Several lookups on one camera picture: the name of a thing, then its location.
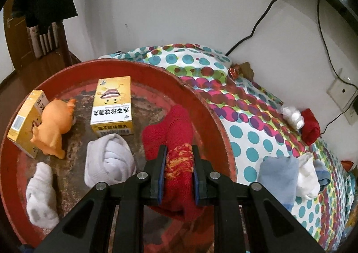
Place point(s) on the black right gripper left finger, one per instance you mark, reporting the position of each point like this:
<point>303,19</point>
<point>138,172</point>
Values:
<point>110,218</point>

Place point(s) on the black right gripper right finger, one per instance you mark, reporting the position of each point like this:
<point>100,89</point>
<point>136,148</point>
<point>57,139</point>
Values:
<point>247,218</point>

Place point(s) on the yellow cartoon medicine box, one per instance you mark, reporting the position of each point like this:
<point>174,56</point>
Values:
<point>112,109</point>

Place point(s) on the yellow barcode medicine box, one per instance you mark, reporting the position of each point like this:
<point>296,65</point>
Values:
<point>29,116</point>

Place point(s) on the large red knitted sock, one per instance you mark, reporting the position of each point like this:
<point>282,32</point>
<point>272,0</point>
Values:
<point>176,132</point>

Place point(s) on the white sock at tray edge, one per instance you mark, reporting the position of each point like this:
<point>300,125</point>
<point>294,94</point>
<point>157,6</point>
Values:
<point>41,198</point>

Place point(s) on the blue sock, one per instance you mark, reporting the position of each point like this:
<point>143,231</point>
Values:
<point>279,176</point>

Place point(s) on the white sock on bed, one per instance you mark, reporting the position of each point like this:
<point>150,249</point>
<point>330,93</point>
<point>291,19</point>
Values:
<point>308,186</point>

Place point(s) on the white rolled sock in tray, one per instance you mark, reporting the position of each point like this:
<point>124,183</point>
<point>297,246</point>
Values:
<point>108,159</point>

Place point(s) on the red round tray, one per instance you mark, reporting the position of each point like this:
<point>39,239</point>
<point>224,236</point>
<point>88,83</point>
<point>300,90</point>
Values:
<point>153,90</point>

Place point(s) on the polka dot bed sheet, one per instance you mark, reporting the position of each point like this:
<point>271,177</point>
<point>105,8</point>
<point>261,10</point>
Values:
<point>256,130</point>

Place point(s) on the orange rubber toy animal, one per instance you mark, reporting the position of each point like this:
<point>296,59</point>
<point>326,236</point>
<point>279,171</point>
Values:
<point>57,119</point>

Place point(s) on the small white sock ball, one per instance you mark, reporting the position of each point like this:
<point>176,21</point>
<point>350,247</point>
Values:
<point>293,117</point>

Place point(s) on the brown candy wrapper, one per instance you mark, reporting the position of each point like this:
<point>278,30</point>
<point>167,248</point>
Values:
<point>241,70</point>

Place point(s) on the brown wooden door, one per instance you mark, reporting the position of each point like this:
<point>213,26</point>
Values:
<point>26,45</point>

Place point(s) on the red packet by wall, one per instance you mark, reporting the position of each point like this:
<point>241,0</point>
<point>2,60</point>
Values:
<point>347,165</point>

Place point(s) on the small red sock by wall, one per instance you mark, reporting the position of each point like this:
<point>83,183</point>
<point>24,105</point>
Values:
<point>310,132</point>

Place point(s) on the white wall socket plate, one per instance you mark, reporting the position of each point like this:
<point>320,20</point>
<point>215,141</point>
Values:
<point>344,96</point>

